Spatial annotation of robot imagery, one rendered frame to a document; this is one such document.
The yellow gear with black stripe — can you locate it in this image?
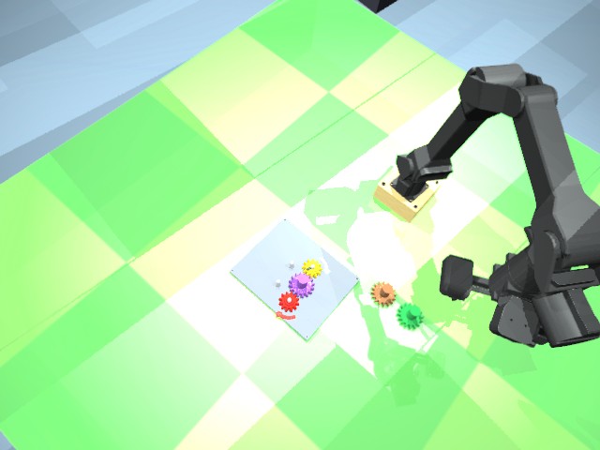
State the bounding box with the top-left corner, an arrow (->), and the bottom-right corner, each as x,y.
302,259 -> 322,278

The red curved arrow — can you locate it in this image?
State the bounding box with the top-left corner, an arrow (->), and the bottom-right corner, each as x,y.
276,311 -> 295,319

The red gear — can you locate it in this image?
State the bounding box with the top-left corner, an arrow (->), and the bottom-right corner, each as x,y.
278,292 -> 299,312

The orange-brown gear with cylindrical hub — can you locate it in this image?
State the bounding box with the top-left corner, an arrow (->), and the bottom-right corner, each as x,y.
370,281 -> 397,307

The green gear with hub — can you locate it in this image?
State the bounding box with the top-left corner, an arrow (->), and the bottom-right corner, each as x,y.
396,303 -> 424,330

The purple gear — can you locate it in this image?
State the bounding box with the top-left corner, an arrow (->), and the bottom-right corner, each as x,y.
288,272 -> 315,298

